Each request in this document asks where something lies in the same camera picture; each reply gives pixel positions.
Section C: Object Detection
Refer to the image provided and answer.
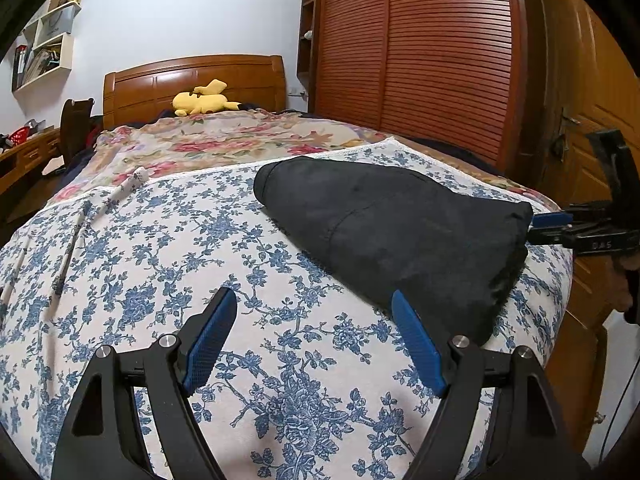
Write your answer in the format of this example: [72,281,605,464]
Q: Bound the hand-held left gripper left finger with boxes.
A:
[50,287,238,480]

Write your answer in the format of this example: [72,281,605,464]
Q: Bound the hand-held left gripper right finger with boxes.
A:
[391,290,593,480]

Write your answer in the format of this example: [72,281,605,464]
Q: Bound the black jacket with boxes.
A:
[253,156,535,346]

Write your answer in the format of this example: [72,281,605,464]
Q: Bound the person's right hand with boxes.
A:
[612,252,640,323]

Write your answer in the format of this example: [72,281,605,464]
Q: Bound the blue floral blanket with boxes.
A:
[0,137,574,480]

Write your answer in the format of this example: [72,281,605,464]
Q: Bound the pink floral blanket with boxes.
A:
[60,102,506,196]

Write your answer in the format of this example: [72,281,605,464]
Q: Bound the wooden bed footboard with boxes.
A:
[541,305,609,455]

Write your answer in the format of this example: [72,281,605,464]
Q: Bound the wooden door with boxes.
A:
[532,0,640,461]

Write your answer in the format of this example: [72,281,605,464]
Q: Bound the wooden slatted wardrobe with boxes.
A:
[309,0,532,177]

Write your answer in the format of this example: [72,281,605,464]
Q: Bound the yellow plush toy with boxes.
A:
[172,78,246,118]

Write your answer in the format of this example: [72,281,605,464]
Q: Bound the dark chair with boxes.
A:
[59,98,96,162]

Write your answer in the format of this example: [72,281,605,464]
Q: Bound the wooden desk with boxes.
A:
[0,126,64,233]

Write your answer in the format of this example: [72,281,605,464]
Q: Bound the wooden bed headboard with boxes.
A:
[103,54,286,131]

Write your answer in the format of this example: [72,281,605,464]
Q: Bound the wooden open shelf unit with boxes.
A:
[296,0,321,82]

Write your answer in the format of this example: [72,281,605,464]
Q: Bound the grey storage box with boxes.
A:
[38,7,76,46]

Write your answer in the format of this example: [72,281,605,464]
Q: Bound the metal door handle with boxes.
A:
[549,106,582,162]

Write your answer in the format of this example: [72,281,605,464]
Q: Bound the black cable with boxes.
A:
[594,407,623,463]

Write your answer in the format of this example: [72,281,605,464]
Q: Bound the white wall shelf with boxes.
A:
[11,0,84,94]

